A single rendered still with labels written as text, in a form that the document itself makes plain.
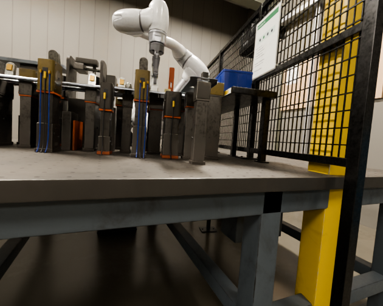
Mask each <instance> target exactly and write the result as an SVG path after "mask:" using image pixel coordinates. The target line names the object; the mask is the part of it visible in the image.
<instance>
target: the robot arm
mask: <svg viewBox="0 0 383 306"><path fill-rule="evenodd" d="M112 24H113V26H114V28H115V29H116V30H117V31H118V32H120V33H125V34H127V35H130V36H133V37H136V38H137V37H141V38H143V39H146V40H148V41H149V45H150V46H149V52H150V53H151V54H152V55H154V56H153V57H152V62H153V63H152V67H153V75H151V77H152V81H151V90H153V91H157V85H158V70H159V62H160V56H161V55H163V54H164V47H167V48H169V49H171V52H172V55H173V58H174V59H175V60H176V61H177V62H178V64H179V65H180V66H181V67H182V68H183V69H184V72H183V74H182V78H181V80H180V81H179V82H178V84H177V85H176V87H175V88H174V89H173V91H175V92H179V91H180V89H181V88H182V86H183V85H184V84H185V83H186V81H187V80H188V79H189V78H190V76H196V77H201V74H202V73H203V72H208V73H209V70H208V68H207V67H206V65H205V64H204V63H203V62H202V61H201V60H200V59H199V58H198V57H196V56H194V54H192V53H191V52H190V51H188V50H187V49H186V48H185V47H184V46H183V45H182V44H179V43H178V42H177V41H176V40H174V39H172V38H169V37H167V31H168V25H169V13H168V7H167V5H166V3H165V1H163V0H152V1H151V3H150V4H149V7H148V8H146V9H136V8H126V9H121V10H118V11H116V12H115V13H114V14H113V16H112ZM209 76H210V73H209ZM163 112H164V111H162V120H163ZM134 115H135V107H134V103H133V109H132V119H131V121H132V123H131V128H133V126H134ZM162 128H163V121H162V125H161V137H160V139H162Z"/></svg>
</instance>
